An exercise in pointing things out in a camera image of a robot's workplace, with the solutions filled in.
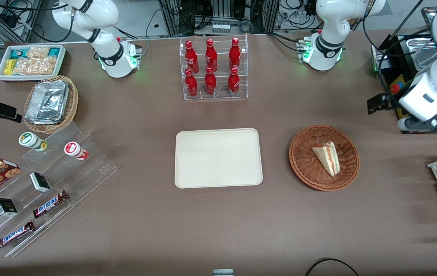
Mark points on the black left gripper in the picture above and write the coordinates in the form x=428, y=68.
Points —
x=388, y=100

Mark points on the triangle sandwich wedge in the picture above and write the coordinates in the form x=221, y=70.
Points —
x=327, y=157

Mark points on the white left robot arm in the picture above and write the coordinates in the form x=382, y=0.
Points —
x=329, y=34

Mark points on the brown round wicker basket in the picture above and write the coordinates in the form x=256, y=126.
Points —
x=306, y=161

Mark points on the beige rectangular serving tray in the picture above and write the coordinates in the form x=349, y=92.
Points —
x=218, y=158

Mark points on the light oval wicker basket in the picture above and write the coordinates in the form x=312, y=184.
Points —
x=71, y=103

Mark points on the black hot dog machine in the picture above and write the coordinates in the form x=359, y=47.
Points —
x=406, y=51

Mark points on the red cola bottle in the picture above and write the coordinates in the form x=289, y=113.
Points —
x=233, y=83
x=191, y=85
x=191, y=55
x=211, y=55
x=210, y=83
x=234, y=53

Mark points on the clear acrylic bottle rack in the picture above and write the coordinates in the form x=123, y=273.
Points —
x=218, y=82

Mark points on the grey box at table edge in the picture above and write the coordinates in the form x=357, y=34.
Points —
x=223, y=272

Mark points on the clear acrylic stepped display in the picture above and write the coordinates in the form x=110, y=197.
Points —
x=88, y=168

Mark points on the red lid white cup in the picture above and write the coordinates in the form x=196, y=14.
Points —
x=73, y=149

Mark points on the silver foil containers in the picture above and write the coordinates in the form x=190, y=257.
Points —
x=47, y=101

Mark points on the snickers chocolate bar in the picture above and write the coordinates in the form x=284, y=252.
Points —
x=14, y=235
x=49, y=204

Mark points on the clear bag of crackers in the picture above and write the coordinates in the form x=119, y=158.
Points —
x=36, y=66

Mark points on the small black box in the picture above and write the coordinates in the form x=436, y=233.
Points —
x=5, y=207
x=40, y=182

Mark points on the green lid white cup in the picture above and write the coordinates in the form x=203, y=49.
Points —
x=29, y=139

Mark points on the teal snack pack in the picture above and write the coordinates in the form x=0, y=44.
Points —
x=18, y=53

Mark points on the yellow snack pack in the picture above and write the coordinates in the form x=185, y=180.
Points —
x=9, y=67

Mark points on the white rectangular snack bin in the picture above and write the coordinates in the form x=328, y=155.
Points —
x=1, y=76

